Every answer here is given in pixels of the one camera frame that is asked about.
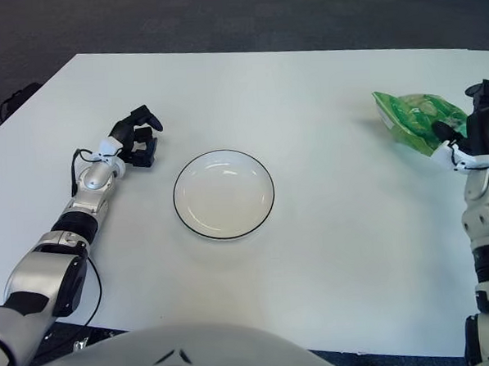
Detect green potato chip bag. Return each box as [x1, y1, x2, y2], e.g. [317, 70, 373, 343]
[371, 86, 472, 159]

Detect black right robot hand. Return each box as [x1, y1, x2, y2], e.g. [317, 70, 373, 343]
[427, 79, 489, 174]

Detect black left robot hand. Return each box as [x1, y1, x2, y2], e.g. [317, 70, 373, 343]
[90, 104, 165, 171]

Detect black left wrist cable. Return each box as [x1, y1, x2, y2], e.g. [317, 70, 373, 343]
[68, 147, 106, 197]

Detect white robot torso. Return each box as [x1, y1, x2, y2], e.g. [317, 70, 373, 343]
[0, 314, 349, 366]

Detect black left elbow cable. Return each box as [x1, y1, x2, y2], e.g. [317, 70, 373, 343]
[82, 255, 106, 328]

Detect black bag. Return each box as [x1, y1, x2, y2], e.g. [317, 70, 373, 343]
[0, 81, 43, 120]

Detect white plate with black rim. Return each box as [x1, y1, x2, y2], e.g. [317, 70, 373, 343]
[170, 147, 278, 244]

